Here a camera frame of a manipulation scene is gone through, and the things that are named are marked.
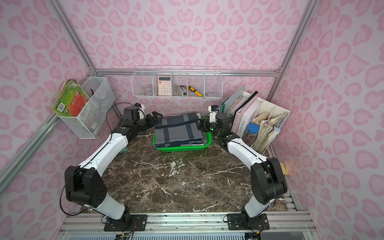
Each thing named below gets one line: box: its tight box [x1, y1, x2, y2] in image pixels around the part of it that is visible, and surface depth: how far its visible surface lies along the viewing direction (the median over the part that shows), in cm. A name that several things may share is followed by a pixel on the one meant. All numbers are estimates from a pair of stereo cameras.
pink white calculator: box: [158, 76, 172, 96], surface depth 97 cm
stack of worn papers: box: [252, 111, 288, 155], surface depth 84 cm
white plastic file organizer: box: [227, 91, 291, 155], surface depth 89 cm
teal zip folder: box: [221, 85, 245, 113], surface depth 86 cm
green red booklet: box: [52, 78, 90, 117], surface depth 73 cm
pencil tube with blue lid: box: [243, 123, 260, 146], surface depth 88 cm
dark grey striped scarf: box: [154, 113, 205, 148], surface depth 96 cm
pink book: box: [231, 97, 261, 138], surface depth 89 cm
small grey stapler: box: [174, 84, 187, 97], surface depth 102 cm
